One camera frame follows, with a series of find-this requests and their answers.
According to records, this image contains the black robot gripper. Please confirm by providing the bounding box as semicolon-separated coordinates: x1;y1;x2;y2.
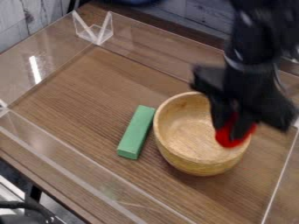
191;65;299;140

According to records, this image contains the red plush strawberry toy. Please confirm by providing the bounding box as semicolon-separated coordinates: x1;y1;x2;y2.
215;112;256;148

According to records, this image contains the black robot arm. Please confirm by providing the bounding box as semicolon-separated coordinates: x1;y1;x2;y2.
191;0;299;148

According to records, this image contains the light wooden bowl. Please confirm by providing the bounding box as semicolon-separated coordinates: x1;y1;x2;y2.
153;92;251;176

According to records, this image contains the green rectangular block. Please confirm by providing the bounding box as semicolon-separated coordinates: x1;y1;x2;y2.
116;105;155;159

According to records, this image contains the black table leg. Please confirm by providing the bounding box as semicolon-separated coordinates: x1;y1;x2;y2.
24;184;42;207

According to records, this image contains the clear acrylic corner bracket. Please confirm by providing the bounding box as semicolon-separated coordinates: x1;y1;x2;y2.
70;11;113;46

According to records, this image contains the clear acrylic barrier wall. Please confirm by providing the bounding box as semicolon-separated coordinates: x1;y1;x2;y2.
0;12;299;224

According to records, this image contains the black cable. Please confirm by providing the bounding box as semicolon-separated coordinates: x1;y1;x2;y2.
0;200;56;224

